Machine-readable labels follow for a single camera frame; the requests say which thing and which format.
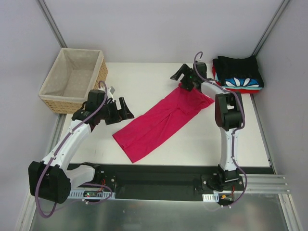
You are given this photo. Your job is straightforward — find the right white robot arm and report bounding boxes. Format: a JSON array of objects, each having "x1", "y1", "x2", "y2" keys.
[{"x1": 170, "y1": 62, "x2": 245, "y2": 192}]

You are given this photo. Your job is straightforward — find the pink t shirt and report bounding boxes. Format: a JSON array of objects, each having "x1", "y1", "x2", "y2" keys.
[{"x1": 113, "y1": 84, "x2": 214, "y2": 163}]

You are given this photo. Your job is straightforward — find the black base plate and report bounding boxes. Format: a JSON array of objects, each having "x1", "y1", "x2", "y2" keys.
[{"x1": 67, "y1": 163, "x2": 246, "y2": 200}]

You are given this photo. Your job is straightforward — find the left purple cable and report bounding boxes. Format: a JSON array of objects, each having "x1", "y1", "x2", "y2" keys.
[{"x1": 35, "y1": 80, "x2": 114, "y2": 218}]

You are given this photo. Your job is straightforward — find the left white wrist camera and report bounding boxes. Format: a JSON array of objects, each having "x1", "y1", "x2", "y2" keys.
[{"x1": 107, "y1": 86, "x2": 115, "y2": 99}]

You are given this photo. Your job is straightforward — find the right aluminium frame post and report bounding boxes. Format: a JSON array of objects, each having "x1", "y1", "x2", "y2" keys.
[{"x1": 252, "y1": 0, "x2": 292, "y2": 57}]

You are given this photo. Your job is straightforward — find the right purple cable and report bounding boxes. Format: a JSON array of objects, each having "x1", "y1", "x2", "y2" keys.
[{"x1": 193, "y1": 51, "x2": 248, "y2": 212}]

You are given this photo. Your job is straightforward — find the red t shirt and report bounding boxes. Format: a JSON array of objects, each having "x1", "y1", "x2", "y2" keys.
[{"x1": 212, "y1": 66, "x2": 261, "y2": 94}]

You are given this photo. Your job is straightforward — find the purple cable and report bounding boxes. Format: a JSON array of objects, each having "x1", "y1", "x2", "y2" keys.
[
  {"x1": 35, "y1": 80, "x2": 114, "y2": 218},
  {"x1": 193, "y1": 51, "x2": 248, "y2": 212}
]

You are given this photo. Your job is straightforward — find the wicker basket with liner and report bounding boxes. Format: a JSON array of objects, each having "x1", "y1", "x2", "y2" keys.
[{"x1": 38, "y1": 48, "x2": 108, "y2": 114}]

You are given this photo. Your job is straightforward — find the left aluminium frame post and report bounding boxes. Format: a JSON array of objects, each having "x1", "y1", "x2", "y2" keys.
[{"x1": 36, "y1": 0, "x2": 67, "y2": 48}]

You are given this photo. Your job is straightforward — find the aluminium frame post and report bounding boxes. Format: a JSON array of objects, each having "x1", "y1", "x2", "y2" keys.
[
  {"x1": 252, "y1": 0, "x2": 292, "y2": 57},
  {"x1": 36, "y1": 0, "x2": 67, "y2": 48}
]

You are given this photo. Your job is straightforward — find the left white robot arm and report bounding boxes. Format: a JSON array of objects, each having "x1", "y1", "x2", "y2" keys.
[{"x1": 28, "y1": 87, "x2": 134, "y2": 204}]

